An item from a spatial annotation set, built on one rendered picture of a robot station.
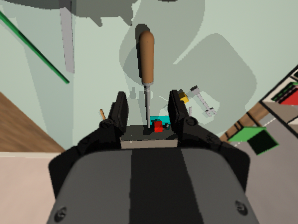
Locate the red block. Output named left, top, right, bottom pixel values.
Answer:
left=154, top=121, right=163, bottom=132

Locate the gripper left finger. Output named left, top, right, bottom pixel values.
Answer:
left=48, top=91, right=129, bottom=200

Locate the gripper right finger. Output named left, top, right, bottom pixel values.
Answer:
left=168, top=90, right=250, bottom=193

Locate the teal square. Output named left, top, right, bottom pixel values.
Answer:
left=150, top=116, right=170, bottom=130

